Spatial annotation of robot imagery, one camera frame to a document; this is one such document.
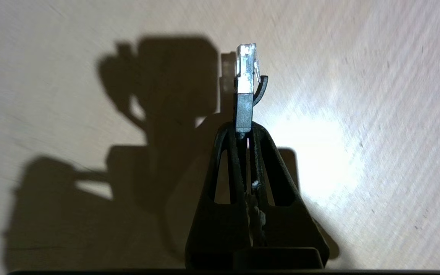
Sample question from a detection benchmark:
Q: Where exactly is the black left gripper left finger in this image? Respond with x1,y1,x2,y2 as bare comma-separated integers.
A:
185,121,252,270

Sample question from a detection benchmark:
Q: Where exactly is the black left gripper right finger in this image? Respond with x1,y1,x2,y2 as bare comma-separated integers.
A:
249,123,330,268

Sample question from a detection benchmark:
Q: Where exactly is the black ethernet cable clear plug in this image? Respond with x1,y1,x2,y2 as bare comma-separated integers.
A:
234,43,269,133

